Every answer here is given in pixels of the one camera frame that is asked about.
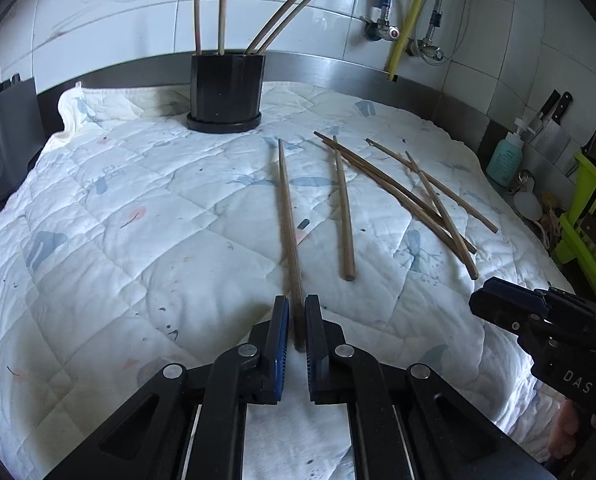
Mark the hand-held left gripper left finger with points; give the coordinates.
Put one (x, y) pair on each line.
(282, 355)

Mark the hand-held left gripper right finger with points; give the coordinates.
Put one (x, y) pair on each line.
(312, 355)

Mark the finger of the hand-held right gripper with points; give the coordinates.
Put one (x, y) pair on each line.
(523, 297)
(493, 310)

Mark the long wooden chopstick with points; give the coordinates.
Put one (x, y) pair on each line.
(433, 186)
(343, 210)
(440, 212)
(289, 220)
(398, 191)
(293, 15)
(197, 10)
(378, 185)
(222, 10)
(273, 16)

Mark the black ribbed utensil holder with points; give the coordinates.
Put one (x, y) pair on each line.
(225, 90)

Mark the person's right hand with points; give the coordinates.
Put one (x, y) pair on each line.
(563, 435)

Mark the green plastic dish rack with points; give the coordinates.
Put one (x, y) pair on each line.
(573, 240)

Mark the white ladle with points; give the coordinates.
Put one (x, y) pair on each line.
(528, 206)

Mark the teal soap pump bottle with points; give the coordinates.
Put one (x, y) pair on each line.
(505, 160)

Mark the white quilted printed blanket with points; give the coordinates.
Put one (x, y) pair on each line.
(128, 240)

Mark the metal water valve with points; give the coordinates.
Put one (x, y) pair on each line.
(428, 50)
(380, 30)

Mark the yellow gas pipe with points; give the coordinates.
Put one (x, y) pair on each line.
(412, 10)

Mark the dark grey blender base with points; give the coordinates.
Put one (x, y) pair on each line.
(5, 135)

